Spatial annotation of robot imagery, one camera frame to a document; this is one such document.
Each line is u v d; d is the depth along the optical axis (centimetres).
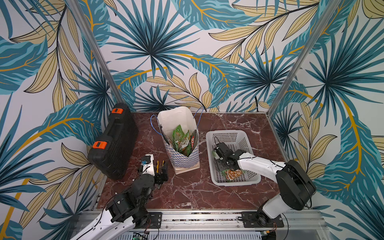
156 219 73
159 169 67
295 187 44
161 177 63
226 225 73
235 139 100
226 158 68
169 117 88
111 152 72
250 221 73
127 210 50
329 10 69
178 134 98
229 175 87
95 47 81
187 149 83
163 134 77
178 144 86
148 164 60
